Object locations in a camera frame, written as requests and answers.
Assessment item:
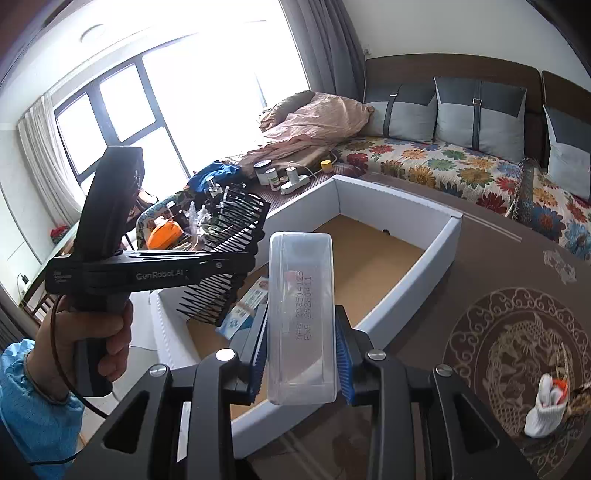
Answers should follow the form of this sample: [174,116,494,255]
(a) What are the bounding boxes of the pink blanket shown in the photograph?
[235,91,375,179]

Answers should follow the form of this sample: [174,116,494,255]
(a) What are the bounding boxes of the brown wooden headboard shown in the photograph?
[363,54,591,163]

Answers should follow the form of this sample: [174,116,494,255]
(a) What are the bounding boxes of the blue white paper packet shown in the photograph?
[216,277,270,343]

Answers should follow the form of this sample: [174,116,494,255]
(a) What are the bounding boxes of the floral bed cover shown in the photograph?
[330,135,591,265]

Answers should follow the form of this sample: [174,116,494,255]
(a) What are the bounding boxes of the blue cloth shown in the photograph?
[187,161,241,194]

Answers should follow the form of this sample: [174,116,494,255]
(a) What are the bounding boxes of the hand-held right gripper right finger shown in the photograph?
[335,305,539,480]

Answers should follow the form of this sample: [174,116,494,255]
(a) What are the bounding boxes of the brown patterned tablecloth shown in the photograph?
[233,171,591,480]

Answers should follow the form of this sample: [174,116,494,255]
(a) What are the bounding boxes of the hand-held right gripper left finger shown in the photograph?
[69,305,270,480]

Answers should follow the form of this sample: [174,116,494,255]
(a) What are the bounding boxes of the white curtain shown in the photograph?
[17,92,86,228]

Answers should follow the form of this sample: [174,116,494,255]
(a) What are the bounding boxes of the grey curtain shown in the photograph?
[279,0,366,101]

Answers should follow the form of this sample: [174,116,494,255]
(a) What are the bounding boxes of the orange plastic object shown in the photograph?
[146,216,185,250]

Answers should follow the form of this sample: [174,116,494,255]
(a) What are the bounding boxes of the person's left hand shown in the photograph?
[28,298,135,400]

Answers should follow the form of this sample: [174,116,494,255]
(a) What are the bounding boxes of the person's left forearm blue sleeve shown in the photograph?
[0,339,85,480]

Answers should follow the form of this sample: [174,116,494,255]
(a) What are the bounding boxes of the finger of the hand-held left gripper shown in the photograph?
[175,269,252,328]
[203,182,271,256]

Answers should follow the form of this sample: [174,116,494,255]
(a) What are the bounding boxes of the white power strip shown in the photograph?
[280,174,311,195]

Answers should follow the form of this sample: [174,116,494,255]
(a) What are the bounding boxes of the black framed window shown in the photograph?
[52,23,311,186]

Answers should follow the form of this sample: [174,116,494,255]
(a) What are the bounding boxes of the brown gripper cable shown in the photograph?
[25,295,112,468]

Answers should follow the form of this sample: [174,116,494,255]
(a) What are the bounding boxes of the clear plastic rectangular box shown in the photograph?
[269,232,337,406]

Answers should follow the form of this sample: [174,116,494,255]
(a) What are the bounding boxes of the white cardboard box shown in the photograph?
[148,174,464,460]

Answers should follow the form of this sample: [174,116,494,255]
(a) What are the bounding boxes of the grey strapped cushion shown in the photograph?
[542,104,591,200]
[433,76,528,162]
[364,84,439,143]

